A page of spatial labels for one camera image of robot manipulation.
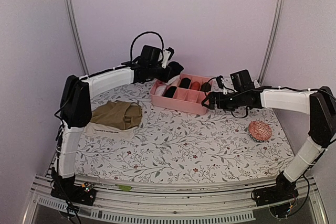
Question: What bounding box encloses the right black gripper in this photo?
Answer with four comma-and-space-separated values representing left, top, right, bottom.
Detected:
202, 90, 245, 112

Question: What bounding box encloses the black underwear white trim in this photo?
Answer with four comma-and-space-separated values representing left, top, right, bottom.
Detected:
167, 61, 185, 80

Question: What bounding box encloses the pink divided storage box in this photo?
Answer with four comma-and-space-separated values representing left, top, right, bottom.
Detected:
150, 74, 213, 115

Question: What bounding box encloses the khaki underwear cream waistband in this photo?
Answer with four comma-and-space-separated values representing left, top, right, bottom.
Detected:
83, 101, 142, 140

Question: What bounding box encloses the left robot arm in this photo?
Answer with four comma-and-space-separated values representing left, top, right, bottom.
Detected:
54, 45, 184, 200

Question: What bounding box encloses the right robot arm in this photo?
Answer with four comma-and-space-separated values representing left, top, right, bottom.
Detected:
201, 70, 335, 201

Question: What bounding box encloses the olive rolled underwear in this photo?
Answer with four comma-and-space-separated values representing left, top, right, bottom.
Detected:
200, 82, 212, 93

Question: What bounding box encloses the red rolled underwear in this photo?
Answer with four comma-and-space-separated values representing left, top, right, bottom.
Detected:
190, 81, 201, 91

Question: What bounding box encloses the beige rolled underwear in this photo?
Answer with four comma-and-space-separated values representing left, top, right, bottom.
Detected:
167, 75, 180, 87

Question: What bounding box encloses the black rolled underwear back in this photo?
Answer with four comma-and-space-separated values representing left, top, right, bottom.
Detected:
179, 78, 191, 89

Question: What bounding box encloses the black rolled underwear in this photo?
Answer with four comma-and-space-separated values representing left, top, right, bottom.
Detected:
163, 86, 177, 98
179, 78, 191, 89

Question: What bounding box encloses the black rolled underwear front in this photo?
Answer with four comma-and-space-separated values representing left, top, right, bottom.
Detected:
163, 86, 177, 98

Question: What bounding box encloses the white folded cloth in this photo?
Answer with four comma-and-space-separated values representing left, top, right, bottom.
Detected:
154, 86, 167, 97

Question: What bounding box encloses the red patterned bowl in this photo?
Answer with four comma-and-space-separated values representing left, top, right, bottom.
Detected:
248, 121, 272, 142

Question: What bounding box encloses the floral table mat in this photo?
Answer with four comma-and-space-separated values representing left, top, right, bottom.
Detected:
75, 82, 294, 184

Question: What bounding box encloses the green tape scrap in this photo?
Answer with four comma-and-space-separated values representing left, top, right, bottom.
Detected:
118, 185, 132, 191

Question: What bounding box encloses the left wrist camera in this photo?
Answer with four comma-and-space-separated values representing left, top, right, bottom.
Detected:
161, 49, 171, 69

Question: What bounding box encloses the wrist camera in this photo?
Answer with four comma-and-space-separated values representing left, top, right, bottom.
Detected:
216, 76, 235, 95
161, 49, 171, 69

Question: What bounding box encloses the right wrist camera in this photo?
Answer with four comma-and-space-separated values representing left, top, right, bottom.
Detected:
216, 76, 235, 95

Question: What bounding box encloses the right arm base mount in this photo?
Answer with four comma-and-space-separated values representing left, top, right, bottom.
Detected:
251, 173, 299, 219

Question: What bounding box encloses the right aluminium frame post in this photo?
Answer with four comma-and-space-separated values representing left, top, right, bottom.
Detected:
258, 0, 285, 84

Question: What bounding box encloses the aluminium frame post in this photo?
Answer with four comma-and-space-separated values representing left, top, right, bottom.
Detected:
64, 0, 89, 74
258, 0, 285, 84

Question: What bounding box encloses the left aluminium frame post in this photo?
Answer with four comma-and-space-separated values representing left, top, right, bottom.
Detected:
64, 0, 89, 74

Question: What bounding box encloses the aluminium front rail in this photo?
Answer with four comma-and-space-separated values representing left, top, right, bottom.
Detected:
22, 175, 331, 223

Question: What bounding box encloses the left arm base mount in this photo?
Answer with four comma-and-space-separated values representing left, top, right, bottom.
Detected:
51, 176, 97, 206

